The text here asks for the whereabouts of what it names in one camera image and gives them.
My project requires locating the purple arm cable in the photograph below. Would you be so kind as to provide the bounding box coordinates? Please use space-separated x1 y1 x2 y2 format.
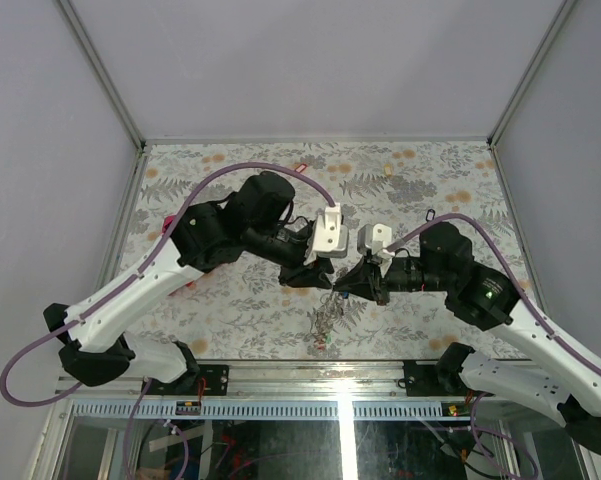
387 213 601 480
0 163 339 480

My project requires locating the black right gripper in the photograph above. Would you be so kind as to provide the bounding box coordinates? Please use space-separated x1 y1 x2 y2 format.
334 252 452 305

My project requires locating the large metal keyring with keys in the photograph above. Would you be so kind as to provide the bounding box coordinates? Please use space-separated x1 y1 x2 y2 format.
309 291 349 350

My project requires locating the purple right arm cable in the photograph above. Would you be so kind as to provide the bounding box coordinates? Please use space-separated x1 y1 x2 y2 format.
387 213 601 480

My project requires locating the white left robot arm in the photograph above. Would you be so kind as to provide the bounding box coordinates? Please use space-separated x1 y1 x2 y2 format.
43 171 346 395

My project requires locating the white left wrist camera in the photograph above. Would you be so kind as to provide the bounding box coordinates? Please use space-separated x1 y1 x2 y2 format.
303 203 349 265

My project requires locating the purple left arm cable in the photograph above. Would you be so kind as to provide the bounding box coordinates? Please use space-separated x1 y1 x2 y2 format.
0 163 339 480

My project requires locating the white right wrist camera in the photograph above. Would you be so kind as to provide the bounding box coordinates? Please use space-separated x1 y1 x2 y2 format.
357 223 394 263

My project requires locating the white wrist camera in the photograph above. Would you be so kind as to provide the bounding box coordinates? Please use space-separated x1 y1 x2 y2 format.
357 223 394 263
303 203 349 265

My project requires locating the aluminium front rail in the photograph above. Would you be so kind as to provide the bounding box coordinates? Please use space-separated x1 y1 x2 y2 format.
54 360 475 421

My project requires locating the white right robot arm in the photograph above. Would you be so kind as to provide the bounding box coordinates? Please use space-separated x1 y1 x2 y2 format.
334 214 601 455

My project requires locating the crumpled pink cloth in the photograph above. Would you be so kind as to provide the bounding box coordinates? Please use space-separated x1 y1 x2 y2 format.
162 215 176 237

